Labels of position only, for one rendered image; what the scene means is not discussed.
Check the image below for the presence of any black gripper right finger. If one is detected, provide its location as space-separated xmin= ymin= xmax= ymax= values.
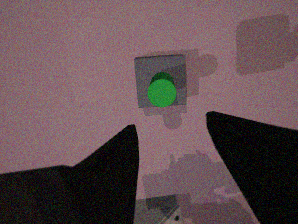
xmin=206 ymin=111 xmax=298 ymax=224

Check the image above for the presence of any green marker cap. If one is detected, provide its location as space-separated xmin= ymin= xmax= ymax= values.
xmin=148 ymin=72 xmax=176 ymax=107

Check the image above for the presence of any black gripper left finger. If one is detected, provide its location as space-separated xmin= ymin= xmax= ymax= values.
xmin=0 ymin=124 xmax=139 ymax=224

